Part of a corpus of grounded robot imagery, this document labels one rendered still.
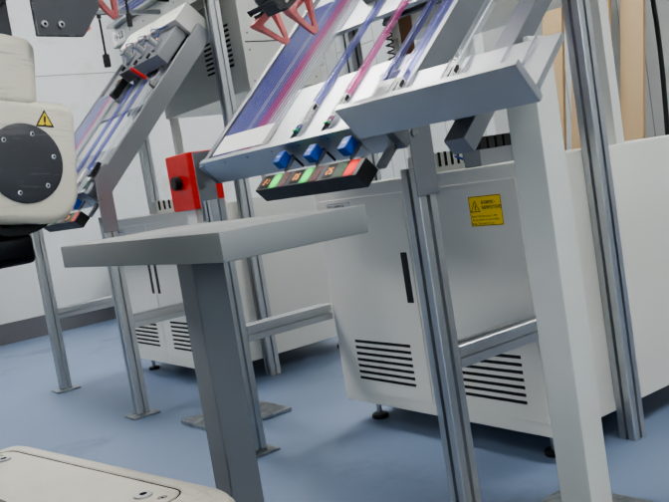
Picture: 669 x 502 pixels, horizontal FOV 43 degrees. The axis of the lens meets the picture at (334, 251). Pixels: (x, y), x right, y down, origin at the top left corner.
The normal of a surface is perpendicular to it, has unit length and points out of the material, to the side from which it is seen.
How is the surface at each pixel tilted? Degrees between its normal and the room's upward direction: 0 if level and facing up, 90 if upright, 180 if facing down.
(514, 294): 90
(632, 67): 78
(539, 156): 90
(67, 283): 90
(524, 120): 90
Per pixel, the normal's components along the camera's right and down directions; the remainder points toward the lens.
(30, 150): 0.72, -0.06
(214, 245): -0.79, 0.18
